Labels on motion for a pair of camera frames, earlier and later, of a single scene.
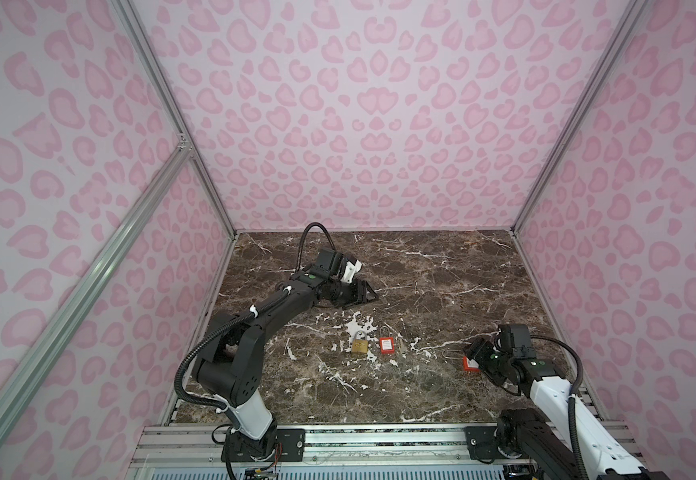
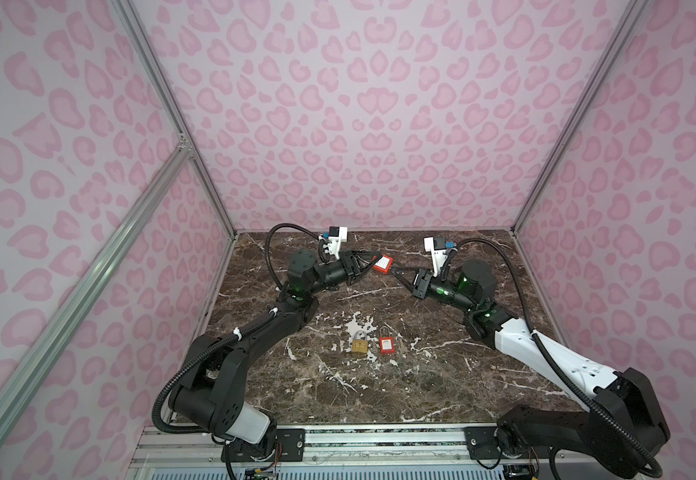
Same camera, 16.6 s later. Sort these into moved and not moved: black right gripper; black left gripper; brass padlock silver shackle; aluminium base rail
Moved: black left gripper; black right gripper
Not moved: brass padlock silver shackle; aluminium base rail
